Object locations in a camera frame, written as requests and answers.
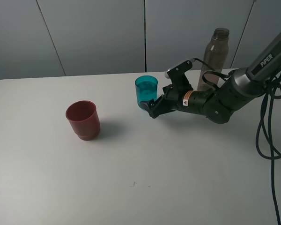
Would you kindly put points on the red plastic cup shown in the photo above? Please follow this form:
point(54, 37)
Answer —
point(84, 120)

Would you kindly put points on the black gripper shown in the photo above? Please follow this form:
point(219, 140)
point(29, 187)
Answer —
point(188, 101)

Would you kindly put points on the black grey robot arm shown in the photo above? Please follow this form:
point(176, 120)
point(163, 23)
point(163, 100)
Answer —
point(218, 104)

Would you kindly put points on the teal translucent plastic cup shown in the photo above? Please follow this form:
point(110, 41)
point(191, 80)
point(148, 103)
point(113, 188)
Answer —
point(146, 89)

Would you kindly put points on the brown translucent plastic bottle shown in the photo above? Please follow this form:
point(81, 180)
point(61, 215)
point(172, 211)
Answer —
point(215, 55)

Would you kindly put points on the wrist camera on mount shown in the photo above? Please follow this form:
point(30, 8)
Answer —
point(177, 75)

